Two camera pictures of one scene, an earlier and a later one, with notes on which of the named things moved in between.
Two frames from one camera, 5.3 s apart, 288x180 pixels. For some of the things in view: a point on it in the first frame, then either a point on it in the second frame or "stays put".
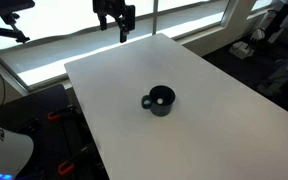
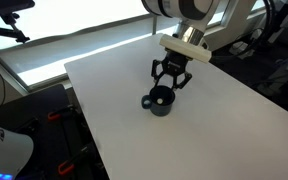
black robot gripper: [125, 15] to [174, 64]
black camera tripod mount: [5, 9] stays put
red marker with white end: [159, 100] stays put
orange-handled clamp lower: [67, 166] stays put
